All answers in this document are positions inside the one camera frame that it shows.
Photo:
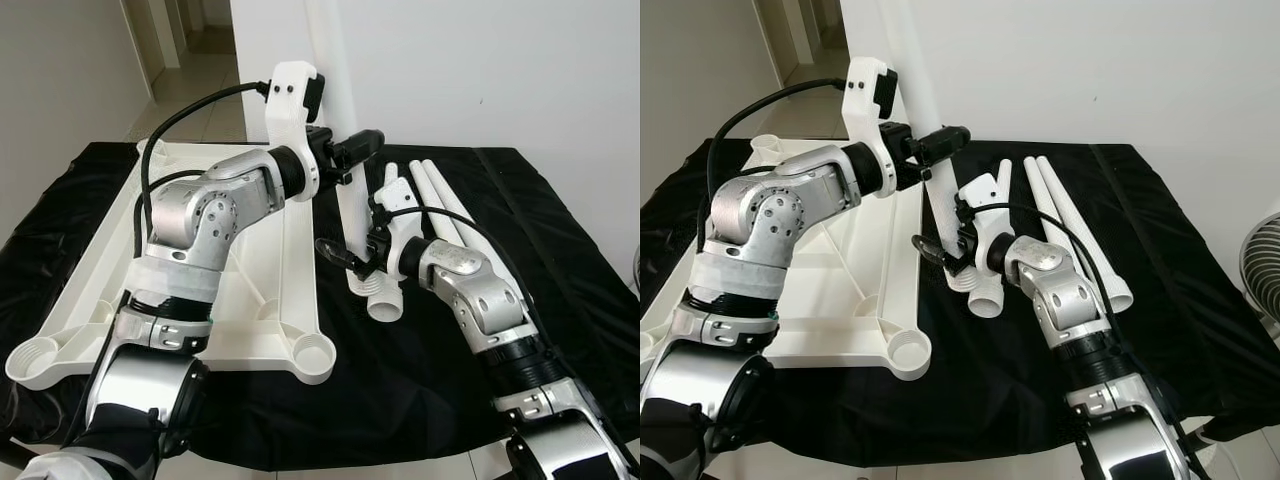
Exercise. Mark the white pedestal fan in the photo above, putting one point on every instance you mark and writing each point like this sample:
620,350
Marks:
1265,265

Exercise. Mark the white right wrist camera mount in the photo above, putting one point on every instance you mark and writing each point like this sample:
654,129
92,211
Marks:
395,225
985,215

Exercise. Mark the white plastic children tabletop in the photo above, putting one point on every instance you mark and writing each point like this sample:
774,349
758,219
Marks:
860,300
270,300

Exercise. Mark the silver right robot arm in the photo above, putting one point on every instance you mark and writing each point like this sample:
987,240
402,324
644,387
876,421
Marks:
1060,290
470,290

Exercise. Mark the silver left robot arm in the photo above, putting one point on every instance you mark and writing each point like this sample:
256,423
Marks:
770,215
200,215

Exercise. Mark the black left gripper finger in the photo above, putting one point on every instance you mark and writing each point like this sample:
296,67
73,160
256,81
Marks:
360,146
943,142

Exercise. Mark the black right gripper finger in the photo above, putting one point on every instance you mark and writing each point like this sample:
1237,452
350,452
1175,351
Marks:
940,255
345,258

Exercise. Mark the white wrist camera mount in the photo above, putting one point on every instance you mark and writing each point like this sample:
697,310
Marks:
862,100
395,225
985,215
290,100

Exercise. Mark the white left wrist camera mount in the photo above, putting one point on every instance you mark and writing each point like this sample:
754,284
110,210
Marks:
290,100
862,100

